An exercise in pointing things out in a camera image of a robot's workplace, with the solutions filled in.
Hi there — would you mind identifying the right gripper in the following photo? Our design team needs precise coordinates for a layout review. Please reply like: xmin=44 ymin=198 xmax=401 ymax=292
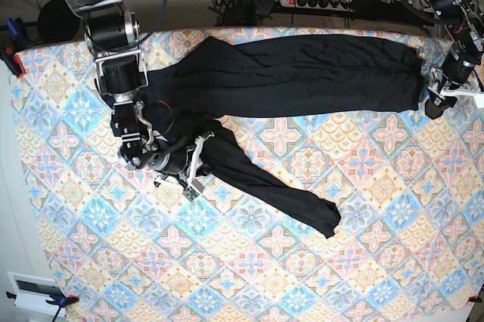
xmin=150 ymin=144 xmax=195 ymax=181

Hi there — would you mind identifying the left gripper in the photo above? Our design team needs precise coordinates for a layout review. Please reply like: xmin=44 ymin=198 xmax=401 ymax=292
xmin=425 ymin=49 xmax=480 ymax=119

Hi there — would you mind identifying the black t-shirt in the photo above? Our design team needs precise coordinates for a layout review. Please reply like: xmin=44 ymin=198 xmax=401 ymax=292
xmin=144 ymin=35 xmax=424 ymax=237

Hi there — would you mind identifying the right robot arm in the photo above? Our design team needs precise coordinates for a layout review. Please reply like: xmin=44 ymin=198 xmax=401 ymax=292
xmin=65 ymin=0 xmax=197 ymax=182

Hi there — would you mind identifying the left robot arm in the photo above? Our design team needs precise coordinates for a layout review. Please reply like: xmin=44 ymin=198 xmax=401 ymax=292
xmin=400 ymin=0 xmax=483 ymax=119

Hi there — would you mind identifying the patterned tablecloth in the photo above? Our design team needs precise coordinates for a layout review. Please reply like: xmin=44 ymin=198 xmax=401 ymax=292
xmin=9 ymin=42 xmax=483 ymax=321

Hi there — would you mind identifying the white power strip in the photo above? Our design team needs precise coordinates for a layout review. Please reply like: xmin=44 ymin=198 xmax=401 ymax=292
xmin=279 ymin=0 xmax=351 ymax=11

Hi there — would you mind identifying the blue orange clamp lower left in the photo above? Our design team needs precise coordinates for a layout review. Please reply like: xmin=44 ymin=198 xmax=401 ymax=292
xmin=5 ymin=292 xmax=79 ymax=308

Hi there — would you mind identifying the blue orange clamp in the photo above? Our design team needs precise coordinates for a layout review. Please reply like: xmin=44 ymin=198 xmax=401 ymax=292
xmin=1 ymin=18 xmax=26 ymax=79
xmin=5 ymin=292 xmax=79 ymax=308

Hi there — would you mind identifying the white floor vent box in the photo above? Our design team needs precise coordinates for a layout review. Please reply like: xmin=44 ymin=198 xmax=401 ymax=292
xmin=7 ymin=271 xmax=62 ymax=316

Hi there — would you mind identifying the orange clamp lower right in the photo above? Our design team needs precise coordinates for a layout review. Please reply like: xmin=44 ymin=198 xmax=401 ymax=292
xmin=467 ymin=296 xmax=483 ymax=304

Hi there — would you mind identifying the blue orange clamp upper left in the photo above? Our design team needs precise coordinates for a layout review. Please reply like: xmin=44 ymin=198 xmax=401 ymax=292
xmin=1 ymin=18 xmax=26 ymax=79

